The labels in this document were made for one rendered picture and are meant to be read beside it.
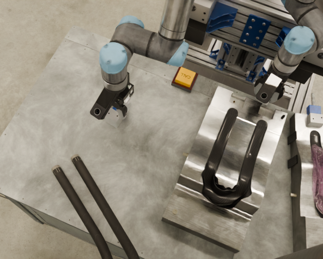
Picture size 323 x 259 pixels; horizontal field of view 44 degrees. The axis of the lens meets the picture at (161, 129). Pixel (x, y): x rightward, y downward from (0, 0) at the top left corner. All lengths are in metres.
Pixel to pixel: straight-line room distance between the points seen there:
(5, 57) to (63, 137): 1.28
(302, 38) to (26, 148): 0.95
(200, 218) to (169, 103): 0.44
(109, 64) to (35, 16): 1.73
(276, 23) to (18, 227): 1.57
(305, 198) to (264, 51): 0.69
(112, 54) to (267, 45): 0.83
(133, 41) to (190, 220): 0.57
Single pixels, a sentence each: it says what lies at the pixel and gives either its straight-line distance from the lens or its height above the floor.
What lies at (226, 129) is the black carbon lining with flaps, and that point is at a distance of 1.38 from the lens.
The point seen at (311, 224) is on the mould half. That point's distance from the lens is 1.34.
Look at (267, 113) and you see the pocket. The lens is 1.47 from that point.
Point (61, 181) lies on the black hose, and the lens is 1.35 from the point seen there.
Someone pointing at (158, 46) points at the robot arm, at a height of 1.18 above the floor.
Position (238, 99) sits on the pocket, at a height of 0.86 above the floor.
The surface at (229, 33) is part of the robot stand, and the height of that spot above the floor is 0.74.
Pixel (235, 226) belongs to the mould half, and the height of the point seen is 0.86.
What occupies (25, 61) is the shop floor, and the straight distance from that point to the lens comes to 2.60.
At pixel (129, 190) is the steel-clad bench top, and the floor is 0.80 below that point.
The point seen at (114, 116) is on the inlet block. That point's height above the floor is 0.85.
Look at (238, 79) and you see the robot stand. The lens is 2.28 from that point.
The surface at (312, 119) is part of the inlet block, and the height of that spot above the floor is 0.88.
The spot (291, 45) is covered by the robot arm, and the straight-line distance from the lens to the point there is 1.23.
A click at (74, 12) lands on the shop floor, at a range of 2.76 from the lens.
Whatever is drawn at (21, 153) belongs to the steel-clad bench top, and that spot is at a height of 0.80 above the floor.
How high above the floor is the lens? 2.12
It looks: 66 degrees down
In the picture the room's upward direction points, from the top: 9 degrees clockwise
